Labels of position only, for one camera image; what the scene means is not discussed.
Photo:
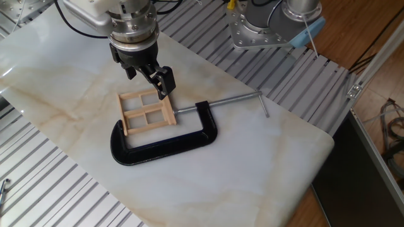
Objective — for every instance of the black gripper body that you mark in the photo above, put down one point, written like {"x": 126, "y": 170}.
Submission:
{"x": 135, "y": 58}

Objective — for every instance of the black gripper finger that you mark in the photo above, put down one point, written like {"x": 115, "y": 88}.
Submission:
{"x": 164, "y": 82}
{"x": 130, "y": 72}

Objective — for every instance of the small wooden sliding window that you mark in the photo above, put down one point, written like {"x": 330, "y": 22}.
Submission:
{"x": 143, "y": 111}

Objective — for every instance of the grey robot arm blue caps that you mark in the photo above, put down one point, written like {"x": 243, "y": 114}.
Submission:
{"x": 259, "y": 12}

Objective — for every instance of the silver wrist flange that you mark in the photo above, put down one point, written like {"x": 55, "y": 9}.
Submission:
{"x": 132, "y": 22}

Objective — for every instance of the silver wrist box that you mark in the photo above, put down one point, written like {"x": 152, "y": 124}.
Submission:
{"x": 91, "y": 22}

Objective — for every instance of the black C-clamp with steel screw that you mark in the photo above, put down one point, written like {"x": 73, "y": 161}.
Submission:
{"x": 158, "y": 151}

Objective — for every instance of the yellow connector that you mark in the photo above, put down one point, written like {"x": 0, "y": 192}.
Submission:
{"x": 231, "y": 3}

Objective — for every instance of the marble pattern board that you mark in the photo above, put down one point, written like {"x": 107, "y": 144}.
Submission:
{"x": 221, "y": 176}

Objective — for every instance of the perforated metal plate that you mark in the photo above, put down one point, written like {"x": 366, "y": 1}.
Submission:
{"x": 28, "y": 8}

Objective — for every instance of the white zip tie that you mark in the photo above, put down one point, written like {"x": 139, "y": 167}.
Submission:
{"x": 310, "y": 36}

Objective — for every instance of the black side panel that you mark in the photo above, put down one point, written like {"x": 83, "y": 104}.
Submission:
{"x": 347, "y": 189}

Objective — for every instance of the silver corner bracket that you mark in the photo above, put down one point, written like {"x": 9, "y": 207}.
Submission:
{"x": 354, "y": 91}

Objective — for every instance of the aluminium frame post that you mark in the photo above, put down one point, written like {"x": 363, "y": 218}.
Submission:
{"x": 378, "y": 60}

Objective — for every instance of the aluminium frame rail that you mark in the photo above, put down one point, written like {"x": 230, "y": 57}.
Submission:
{"x": 375, "y": 154}

